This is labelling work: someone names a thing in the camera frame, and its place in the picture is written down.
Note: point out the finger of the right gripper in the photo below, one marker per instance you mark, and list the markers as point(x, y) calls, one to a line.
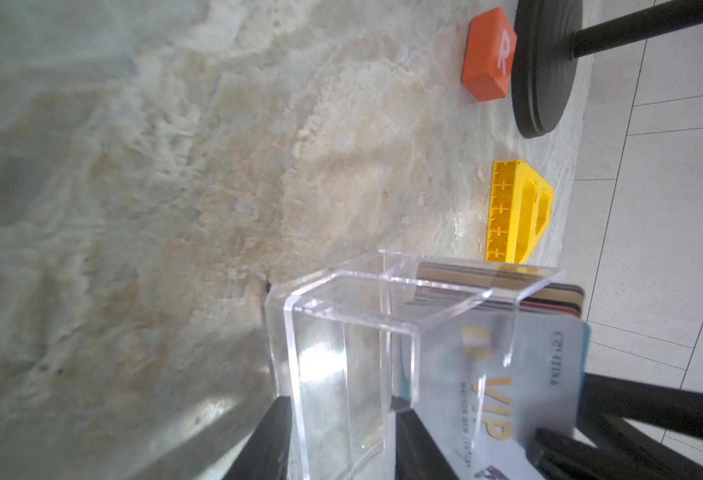
point(680, 411)
point(556, 457)

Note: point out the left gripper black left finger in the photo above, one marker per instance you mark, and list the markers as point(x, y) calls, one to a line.
point(265, 455)

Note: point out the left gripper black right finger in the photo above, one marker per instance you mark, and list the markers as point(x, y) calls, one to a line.
point(418, 456)

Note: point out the clear acrylic card box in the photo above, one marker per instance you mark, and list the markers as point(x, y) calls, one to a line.
point(345, 347)

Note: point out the silver VIP card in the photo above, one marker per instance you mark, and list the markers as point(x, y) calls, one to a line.
point(490, 380)

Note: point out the card stack in box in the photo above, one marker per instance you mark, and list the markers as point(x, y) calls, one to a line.
point(552, 298)

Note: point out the yellow triangular plastic piece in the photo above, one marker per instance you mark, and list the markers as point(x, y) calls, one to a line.
point(519, 212)

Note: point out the small red cube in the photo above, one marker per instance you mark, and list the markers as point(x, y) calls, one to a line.
point(489, 56)

